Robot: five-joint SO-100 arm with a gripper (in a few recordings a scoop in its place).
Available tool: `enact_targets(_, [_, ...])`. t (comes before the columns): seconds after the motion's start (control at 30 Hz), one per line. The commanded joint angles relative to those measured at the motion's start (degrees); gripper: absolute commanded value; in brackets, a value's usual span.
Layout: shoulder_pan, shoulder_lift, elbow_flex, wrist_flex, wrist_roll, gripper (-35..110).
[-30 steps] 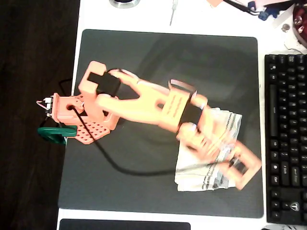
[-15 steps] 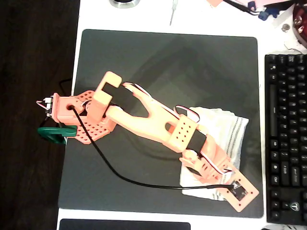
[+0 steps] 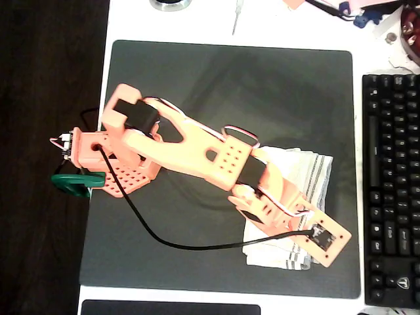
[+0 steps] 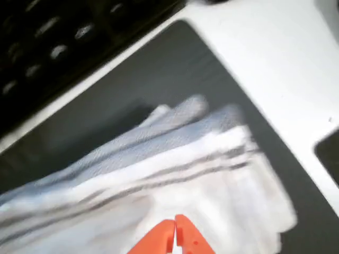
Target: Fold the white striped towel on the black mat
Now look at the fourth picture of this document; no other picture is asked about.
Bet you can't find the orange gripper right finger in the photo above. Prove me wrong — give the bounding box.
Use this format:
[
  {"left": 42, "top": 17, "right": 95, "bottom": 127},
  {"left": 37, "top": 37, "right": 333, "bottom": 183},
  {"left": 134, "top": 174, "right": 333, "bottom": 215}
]
[{"left": 174, "top": 213, "right": 217, "bottom": 254}]

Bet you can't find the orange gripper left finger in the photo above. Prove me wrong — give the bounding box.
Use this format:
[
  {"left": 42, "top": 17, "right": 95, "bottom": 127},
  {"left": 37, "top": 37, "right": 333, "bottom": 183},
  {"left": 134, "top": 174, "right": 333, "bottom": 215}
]
[{"left": 128, "top": 219, "right": 176, "bottom": 254}]

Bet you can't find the white grey-striped towel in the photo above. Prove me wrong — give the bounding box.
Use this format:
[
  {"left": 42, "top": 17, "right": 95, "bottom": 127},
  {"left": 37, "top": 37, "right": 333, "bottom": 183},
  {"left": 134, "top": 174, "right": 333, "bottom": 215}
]
[{"left": 0, "top": 94, "right": 297, "bottom": 254}]

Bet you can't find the black flat pad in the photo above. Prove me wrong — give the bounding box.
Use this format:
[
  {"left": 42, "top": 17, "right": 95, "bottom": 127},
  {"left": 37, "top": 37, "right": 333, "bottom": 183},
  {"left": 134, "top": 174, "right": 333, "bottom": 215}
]
[{"left": 314, "top": 129, "right": 339, "bottom": 187}]

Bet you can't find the dark grey desk mat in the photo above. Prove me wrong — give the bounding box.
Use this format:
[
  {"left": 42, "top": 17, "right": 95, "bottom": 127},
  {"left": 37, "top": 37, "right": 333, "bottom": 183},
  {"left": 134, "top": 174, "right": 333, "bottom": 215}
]
[{"left": 0, "top": 20, "right": 339, "bottom": 254}]

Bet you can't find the black computer keyboard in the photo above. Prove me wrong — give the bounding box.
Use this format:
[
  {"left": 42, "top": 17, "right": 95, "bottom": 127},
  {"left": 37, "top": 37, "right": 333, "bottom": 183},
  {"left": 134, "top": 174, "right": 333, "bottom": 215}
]
[{"left": 0, "top": 0, "right": 186, "bottom": 138}]

